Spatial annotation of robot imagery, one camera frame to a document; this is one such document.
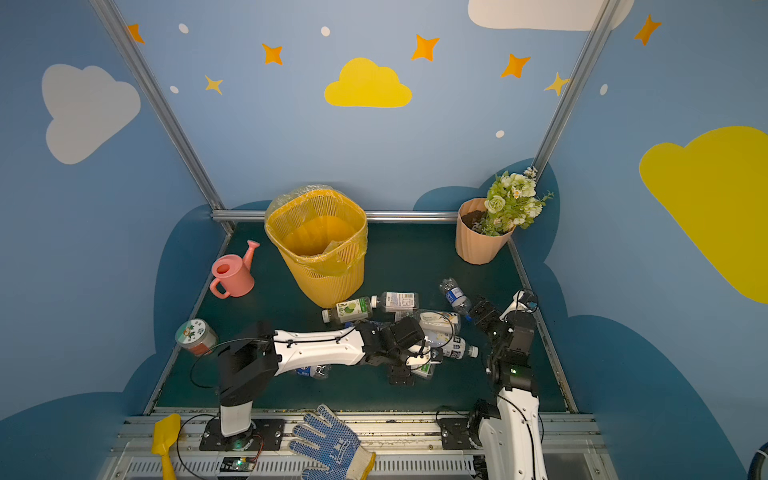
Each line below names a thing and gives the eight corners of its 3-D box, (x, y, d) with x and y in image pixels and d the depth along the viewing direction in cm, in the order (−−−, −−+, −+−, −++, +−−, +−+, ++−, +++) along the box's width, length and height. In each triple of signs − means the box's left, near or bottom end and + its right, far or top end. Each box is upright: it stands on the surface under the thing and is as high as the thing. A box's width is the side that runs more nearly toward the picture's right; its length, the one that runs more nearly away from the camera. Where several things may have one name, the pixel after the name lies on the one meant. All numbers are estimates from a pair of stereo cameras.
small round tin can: (186, 358, 89) (168, 345, 82) (197, 332, 95) (181, 318, 87) (214, 358, 89) (198, 345, 82) (224, 333, 95) (210, 318, 87)
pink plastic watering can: (220, 302, 101) (204, 282, 91) (237, 262, 112) (224, 240, 103) (250, 303, 101) (236, 283, 92) (264, 262, 112) (253, 241, 103)
